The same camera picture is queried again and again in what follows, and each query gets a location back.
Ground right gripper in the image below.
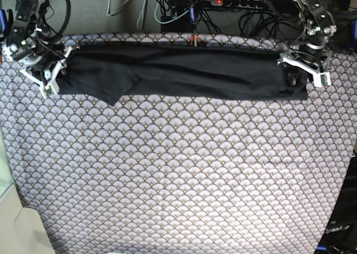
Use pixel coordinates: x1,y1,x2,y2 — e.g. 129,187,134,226
29,51,66,83

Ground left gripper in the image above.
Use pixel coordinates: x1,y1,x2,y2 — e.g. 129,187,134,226
287,44,331,87

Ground dark navy T-shirt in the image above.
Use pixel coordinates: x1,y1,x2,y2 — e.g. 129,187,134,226
57,44,308,105

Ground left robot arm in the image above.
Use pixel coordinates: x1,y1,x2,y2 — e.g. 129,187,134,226
264,0,337,88

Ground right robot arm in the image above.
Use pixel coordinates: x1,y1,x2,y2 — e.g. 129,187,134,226
1,0,71,84

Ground white power strip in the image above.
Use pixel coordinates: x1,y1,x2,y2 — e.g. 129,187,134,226
210,0,264,9

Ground red table clamp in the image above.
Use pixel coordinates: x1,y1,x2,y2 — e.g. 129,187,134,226
190,33,199,47

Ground fan patterned tablecloth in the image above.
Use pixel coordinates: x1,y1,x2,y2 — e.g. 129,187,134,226
1,50,356,253

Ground black OpenArm case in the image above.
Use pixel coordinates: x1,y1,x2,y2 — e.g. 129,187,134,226
315,156,356,253

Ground beige cabinet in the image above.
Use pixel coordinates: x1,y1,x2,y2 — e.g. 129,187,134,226
0,131,56,254

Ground black cable bundle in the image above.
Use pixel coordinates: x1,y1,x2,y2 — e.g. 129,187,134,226
156,0,296,39

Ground grey cables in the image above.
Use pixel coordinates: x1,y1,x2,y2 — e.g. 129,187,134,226
107,0,190,30

